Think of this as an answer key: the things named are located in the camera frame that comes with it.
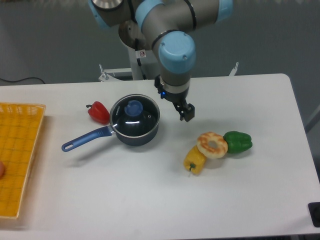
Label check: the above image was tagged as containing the yellow toy bell pepper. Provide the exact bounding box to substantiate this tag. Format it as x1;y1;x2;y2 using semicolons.
183;145;207;175

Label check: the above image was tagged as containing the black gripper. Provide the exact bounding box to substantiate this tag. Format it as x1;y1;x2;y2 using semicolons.
154;75;195;122

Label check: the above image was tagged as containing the black clamp table corner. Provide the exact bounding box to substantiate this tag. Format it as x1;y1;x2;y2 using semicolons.
308;202;320;228

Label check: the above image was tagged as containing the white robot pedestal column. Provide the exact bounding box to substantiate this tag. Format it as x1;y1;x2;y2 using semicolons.
118;19;166;81

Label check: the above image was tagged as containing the black cable on floor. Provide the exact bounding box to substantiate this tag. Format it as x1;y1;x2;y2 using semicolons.
0;77;46;84

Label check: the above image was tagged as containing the red toy bell pepper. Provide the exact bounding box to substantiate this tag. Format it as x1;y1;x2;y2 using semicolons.
86;101;110;125

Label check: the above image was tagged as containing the glass lid blue knob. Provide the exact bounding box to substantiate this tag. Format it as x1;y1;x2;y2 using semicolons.
110;94;160;138

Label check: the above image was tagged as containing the yellow woven basket tray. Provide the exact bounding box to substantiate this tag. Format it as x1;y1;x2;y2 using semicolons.
0;102;46;219

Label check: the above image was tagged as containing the blue saucepan with handle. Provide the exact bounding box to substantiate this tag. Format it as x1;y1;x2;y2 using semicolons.
61;94;160;152

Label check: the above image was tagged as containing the green toy bell pepper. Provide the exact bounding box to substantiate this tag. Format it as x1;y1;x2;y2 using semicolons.
223;131;253;154

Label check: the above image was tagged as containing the grilled pineapple ring toy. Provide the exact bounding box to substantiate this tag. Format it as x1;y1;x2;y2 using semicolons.
196;131;228;159

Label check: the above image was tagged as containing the white metal base frame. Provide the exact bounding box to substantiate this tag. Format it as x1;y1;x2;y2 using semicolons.
97;61;240;83

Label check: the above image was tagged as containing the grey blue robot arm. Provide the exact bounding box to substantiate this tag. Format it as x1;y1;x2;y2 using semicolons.
88;0;234;122

